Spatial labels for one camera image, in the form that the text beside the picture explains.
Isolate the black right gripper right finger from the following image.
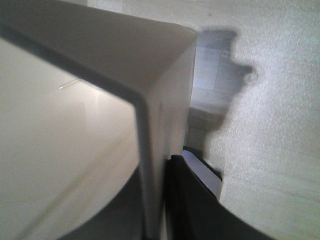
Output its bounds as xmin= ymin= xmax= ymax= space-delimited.
xmin=164 ymin=155 xmax=270 ymax=240

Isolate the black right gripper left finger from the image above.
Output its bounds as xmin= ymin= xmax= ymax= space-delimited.
xmin=61 ymin=168 xmax=144 ymax=240

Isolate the white plastic trash bin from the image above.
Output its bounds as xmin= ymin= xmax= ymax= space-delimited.
xmin=0 ymin=0 xmax=197 ymax=240

